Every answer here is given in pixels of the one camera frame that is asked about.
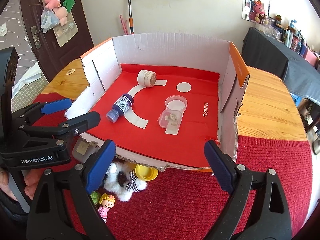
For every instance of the yellow bottle cap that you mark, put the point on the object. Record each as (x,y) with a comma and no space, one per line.
(146,173)

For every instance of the grey square case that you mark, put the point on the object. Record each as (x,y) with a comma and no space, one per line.
(83,150)

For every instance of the dark covered side table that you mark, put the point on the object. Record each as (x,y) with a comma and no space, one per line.
(267,54)

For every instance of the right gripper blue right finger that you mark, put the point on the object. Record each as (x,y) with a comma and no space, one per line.
(222,165)

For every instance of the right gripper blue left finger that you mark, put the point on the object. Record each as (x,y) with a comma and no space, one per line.
(97,165)

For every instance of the blonde girl figurine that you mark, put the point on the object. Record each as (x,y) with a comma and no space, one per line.
(106,202)

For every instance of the small wooden tag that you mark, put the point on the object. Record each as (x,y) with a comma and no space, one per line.
(71,71)

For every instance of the white fluffy plush toy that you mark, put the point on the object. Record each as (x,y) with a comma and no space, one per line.
(121,180)

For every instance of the red knitted table cloth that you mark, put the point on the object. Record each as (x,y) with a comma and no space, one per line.
(270,199)

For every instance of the orange grey mop handle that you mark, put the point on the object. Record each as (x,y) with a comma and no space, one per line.
(130,17)

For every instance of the pink rabbit plush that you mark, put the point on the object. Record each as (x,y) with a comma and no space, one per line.
(258,12)

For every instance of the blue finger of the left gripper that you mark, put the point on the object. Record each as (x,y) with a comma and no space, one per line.
(56,106)
(80,124)

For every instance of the clear square small box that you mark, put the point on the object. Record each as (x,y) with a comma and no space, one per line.
(170,119)

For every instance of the pink plush toys hanging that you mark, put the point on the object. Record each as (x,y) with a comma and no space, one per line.
(60,11)

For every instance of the orange white cardboard box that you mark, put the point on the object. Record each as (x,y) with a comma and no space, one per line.
(210,73)

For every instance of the dark brown door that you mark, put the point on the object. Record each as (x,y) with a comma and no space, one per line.
(60,45)

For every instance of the clear round container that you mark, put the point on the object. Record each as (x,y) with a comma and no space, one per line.
(176,103)

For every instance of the green fuzzy plush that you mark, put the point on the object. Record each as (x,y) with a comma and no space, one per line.
(95,196)

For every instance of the purple plastic bottle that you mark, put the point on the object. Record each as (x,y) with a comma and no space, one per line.
(120,107)

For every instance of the pink plastic hanger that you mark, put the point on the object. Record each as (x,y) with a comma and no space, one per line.
(123,24)

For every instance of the green plush on door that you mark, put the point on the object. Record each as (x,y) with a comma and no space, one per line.
(68,4)

